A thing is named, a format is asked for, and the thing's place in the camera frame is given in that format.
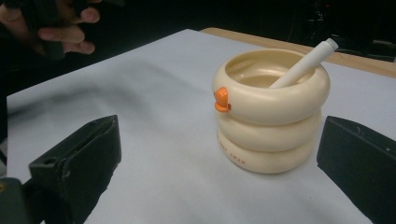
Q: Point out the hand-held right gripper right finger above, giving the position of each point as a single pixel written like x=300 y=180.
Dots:
x=361 y=168

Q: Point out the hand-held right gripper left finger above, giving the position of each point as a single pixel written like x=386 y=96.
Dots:
x=81 y=161

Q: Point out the cream ringed pen holder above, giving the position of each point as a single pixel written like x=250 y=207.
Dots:
x=271 y=130

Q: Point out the white pen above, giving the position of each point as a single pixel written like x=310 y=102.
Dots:
x=306 y=63

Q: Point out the white table mat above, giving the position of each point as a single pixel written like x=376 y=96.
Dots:
x=162 y=109

